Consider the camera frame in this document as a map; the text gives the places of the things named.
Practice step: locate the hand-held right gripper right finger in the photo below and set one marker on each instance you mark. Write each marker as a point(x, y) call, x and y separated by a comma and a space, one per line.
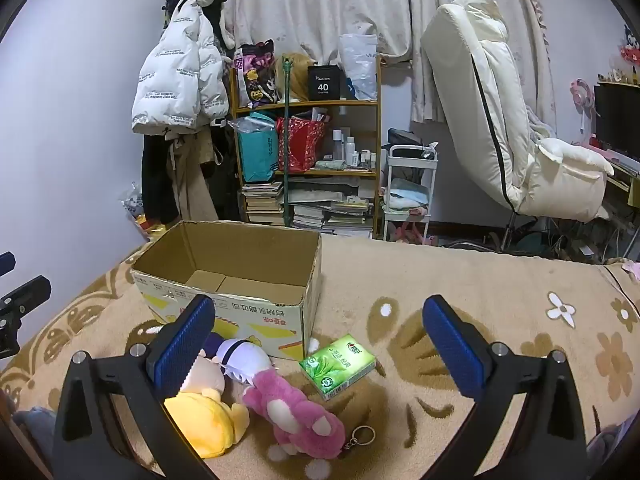
point(450, 350)

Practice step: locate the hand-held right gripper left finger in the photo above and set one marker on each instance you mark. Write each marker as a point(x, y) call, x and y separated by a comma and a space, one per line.
point(185, 345)

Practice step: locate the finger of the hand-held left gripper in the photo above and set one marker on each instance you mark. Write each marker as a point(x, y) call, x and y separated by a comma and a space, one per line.
point(6, 263)
point(25, 297)

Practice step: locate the white-haired plush doll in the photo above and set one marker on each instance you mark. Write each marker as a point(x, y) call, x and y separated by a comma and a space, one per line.
point(240, 357)

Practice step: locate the cardboard box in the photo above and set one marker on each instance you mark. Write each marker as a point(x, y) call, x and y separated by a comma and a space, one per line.
point(250, 255)

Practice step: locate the green tissue pack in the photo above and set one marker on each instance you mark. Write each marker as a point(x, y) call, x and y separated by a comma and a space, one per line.
point(335, 365)

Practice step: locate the pink plush bear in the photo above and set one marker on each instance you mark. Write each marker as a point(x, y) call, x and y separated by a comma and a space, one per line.
point(290, 410)

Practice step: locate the yellow plush toy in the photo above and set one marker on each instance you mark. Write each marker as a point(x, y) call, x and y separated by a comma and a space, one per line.
point(205, 420)

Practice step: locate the pink toy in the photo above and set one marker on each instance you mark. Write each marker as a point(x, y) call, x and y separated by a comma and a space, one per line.
point(412, 232)

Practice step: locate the blue fuzzy clothing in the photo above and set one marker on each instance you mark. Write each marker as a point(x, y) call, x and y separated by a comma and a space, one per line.
point(35, 432)

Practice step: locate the colourful bags pile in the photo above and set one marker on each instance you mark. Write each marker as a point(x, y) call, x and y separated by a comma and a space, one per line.
point(136, 210)

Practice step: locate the light blue folded cloth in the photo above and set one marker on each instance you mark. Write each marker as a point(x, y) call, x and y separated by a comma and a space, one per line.
point(407, 192)

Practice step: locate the beige hanging coat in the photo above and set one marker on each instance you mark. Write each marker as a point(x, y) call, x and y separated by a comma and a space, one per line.
point(192, 180)

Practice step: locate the dark hanging coats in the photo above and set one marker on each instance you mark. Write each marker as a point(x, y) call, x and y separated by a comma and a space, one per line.
point(155, 175)

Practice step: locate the stacks of books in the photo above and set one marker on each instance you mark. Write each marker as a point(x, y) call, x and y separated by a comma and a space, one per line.
point(325, 217)

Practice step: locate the white trolley cart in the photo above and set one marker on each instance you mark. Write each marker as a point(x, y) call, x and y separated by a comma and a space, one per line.
point(412, 152)

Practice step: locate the teal bag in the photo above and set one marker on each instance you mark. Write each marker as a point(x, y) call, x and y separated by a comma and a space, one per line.
point(257, 150)

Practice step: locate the green pole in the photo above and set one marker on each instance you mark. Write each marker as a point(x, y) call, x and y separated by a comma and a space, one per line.
point(286, 150)

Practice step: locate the row of small bottles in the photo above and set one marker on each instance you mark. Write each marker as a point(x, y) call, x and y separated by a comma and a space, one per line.
point(352, 150)

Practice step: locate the red patterned bag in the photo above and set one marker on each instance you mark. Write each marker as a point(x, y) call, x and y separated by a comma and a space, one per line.
point(300, 145)

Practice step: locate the white puffer jacket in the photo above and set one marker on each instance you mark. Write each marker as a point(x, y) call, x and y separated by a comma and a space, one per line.
point(175, 75)

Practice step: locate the cream recliner chair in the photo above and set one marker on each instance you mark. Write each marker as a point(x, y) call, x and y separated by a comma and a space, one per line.
point(480, 85)

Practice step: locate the wooden shelf unit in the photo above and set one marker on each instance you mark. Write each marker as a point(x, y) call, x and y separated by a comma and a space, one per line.
point(305, 103)

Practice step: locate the colourful cartoon bag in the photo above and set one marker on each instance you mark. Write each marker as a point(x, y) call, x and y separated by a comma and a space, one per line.
point(255, 75)

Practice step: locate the black monitor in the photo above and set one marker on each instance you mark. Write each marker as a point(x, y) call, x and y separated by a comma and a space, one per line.
point(617, 120)

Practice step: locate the tan fluffy item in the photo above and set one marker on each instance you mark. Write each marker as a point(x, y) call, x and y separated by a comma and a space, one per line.
point(300, 75)

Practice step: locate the black box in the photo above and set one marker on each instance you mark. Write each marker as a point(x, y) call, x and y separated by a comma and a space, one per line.
point(323, 82)

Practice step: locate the clear plastic bag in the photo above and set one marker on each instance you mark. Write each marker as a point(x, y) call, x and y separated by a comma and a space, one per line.
point(359, 65)

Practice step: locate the cream patterned curtain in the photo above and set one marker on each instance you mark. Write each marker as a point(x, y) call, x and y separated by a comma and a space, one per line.
point(325, 5)

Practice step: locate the pink wall decoration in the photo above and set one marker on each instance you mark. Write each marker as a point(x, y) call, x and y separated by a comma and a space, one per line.
point(581, 92)

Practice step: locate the cartoon mouse wall decoration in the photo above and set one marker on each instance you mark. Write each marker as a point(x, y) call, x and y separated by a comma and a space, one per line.
point(631, 45)

